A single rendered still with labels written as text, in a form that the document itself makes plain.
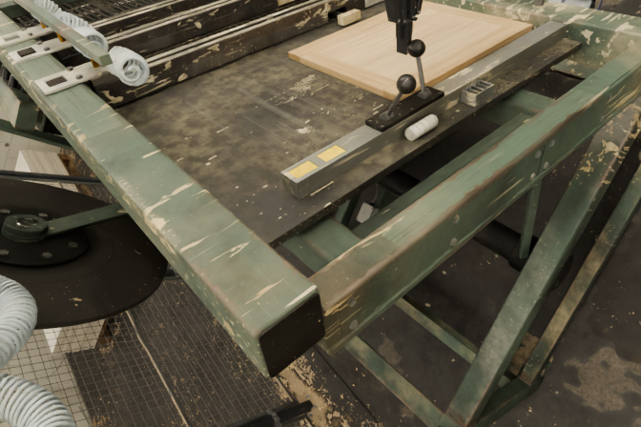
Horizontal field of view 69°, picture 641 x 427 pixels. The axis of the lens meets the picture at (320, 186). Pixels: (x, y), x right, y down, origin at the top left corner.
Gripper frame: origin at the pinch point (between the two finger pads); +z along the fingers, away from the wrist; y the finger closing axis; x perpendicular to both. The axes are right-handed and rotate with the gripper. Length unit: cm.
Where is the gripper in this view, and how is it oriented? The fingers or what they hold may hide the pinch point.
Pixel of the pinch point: (403, 36)
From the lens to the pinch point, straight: 105.1
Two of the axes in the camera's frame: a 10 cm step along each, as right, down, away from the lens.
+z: 0.9, 7.8, 6.2
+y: -7.6, 4.6, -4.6
